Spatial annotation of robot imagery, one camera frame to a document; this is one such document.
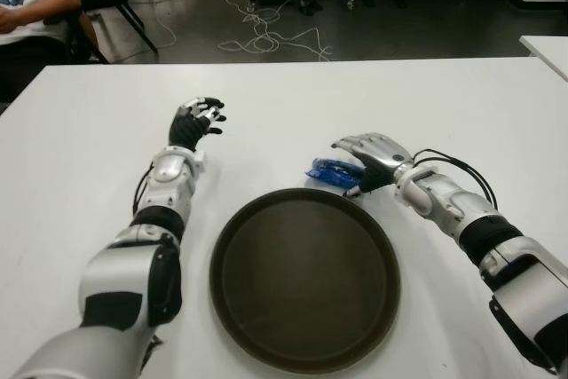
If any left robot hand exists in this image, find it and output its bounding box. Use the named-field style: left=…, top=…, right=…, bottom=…
left=168, top=97, right=227, bottom=152

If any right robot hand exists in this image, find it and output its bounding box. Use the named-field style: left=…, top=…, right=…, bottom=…
left=330, top=132, right=416, bottom=198

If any blue Oreo packet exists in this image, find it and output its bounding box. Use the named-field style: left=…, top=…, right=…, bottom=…
left=304, top=156, right=367, bottom=190

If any round dark brown tray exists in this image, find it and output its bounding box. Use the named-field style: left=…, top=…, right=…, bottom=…
left=209, top=187, right=402, bottom=365

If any white side table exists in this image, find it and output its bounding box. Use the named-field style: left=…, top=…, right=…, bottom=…
left=518, top=35, right=568, bottom=83

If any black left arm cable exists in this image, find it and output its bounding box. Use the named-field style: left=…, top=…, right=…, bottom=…
left=132, top=163, right=156, bottom=216

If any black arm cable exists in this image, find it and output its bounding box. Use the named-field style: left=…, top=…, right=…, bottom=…
left=132, top=163, right=156, bottom=216
left=414, top=149, right=501, bottom=211

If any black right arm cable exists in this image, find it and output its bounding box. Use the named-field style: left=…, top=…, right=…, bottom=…
left=414, top=149, right=501, bottom=211

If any white floor cable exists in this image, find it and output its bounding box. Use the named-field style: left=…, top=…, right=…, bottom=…
left=150, top=0, right=333, bottom=63

